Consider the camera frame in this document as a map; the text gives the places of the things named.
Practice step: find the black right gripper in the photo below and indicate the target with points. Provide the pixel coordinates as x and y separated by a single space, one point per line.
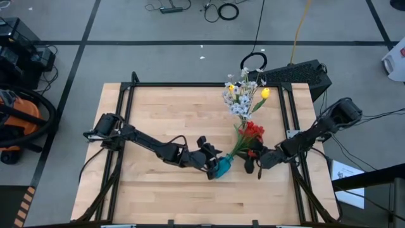
272 158

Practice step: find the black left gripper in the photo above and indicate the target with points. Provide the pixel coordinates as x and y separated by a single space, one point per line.
199 160

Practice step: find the blue cut glass vase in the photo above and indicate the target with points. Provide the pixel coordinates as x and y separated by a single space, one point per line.
224 166

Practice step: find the red artificial flower bunch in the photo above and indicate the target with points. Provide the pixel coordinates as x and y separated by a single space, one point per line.
251 130

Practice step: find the white artificial flower bunch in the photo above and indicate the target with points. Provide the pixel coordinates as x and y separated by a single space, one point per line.
240 107
245 71

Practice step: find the yellow artificial tulip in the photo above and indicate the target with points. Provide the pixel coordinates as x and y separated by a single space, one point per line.
265 92
231 88

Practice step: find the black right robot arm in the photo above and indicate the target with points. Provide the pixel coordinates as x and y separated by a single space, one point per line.
316 133

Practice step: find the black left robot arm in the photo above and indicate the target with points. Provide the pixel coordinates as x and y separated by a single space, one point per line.
142 141

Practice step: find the black perforated computer case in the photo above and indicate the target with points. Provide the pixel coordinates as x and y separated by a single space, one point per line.
294 76

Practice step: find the white paper sheet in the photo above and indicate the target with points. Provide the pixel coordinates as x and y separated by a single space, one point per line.
351 198

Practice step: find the black metal bar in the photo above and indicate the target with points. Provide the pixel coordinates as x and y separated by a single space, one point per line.
370 175

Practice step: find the black power strip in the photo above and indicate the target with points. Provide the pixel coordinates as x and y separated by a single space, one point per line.
171 10

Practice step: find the white plastic device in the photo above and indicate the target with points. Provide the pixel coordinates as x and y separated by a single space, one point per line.
395 63

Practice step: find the orange vacuum cleaner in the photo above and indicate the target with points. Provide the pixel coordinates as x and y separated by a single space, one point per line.
19 117

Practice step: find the black round base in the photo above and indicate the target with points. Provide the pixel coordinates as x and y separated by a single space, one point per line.
398 3

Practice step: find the black equipment boxes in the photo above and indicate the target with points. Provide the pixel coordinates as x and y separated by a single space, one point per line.
16 35

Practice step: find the black metal table frame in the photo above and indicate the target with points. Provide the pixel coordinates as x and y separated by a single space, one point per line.
190 84

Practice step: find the grey metal post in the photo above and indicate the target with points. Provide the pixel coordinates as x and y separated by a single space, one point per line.
398 202

